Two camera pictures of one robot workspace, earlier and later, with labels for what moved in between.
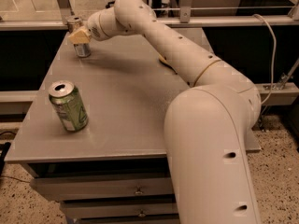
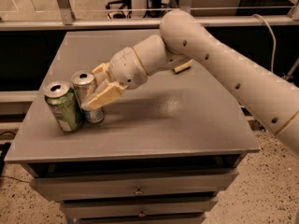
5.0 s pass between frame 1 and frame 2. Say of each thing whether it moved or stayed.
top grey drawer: stayed
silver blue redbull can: moved
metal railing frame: stayed
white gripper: moved
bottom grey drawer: stayed
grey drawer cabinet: stayed
